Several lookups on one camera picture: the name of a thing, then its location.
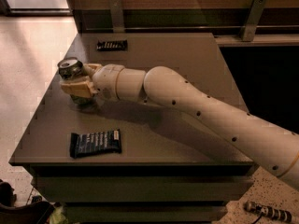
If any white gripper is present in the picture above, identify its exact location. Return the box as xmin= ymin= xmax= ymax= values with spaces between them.
xmin=60 ymin=63 xmax=124 ymax=101

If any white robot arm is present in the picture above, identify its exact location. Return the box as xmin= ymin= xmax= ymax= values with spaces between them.
xmin=58 ymin=59 xmax=299 ymax=189

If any black snack bar wrapper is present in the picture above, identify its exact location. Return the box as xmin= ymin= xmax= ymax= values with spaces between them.
xmin=96 ymin=40 xmax=127 ymax=51

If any dark blue snack bar wrapper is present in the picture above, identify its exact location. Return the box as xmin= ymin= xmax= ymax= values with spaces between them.
xmin=69 ymin=130 xmax=122 ymax=159

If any grey drawer cabinet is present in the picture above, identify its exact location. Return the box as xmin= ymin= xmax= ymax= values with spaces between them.
xmin=9 ymin=34 xmax=257 ymax=224

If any dark brown bag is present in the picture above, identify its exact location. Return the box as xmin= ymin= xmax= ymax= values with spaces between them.
xmin=0 ymin=179 xmax=54 ymax=224

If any wooden counter shelf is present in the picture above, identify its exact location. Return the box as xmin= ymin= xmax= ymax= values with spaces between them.
xmin=66 ymin=0 xmax=299 ymax=45

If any black and white striped cylinder tool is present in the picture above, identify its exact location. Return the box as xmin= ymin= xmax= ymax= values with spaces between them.
xmin=243 ymin=201 xmax=294 ymax=224

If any left metal shelf bracket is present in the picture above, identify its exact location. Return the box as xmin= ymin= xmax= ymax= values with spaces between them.
xmin=109 ymin=0 xmax=125 ymax=33

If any metal shelf bracket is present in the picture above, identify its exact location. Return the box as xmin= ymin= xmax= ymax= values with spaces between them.
xmin=109 ymin=0 xmax=125 ymax=33
xmin=240 ymin=0 xmax=267 ymax=42

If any right metal shelf bracket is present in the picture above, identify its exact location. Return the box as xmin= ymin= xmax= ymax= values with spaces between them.
xmin=240 ymin=0 xmax=267 ymax=42

